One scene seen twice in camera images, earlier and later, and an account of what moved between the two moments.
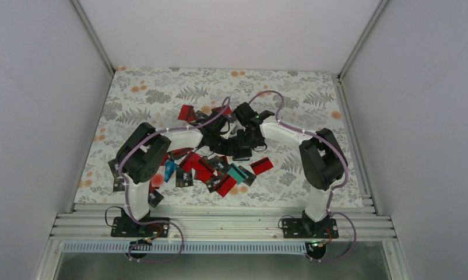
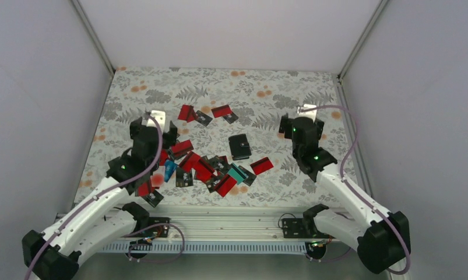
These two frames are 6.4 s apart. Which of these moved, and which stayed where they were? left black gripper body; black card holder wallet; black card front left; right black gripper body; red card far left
Moved: right black gripper body; left black gripper body
Stayed: black card front left; black card holder wallet; red card far left
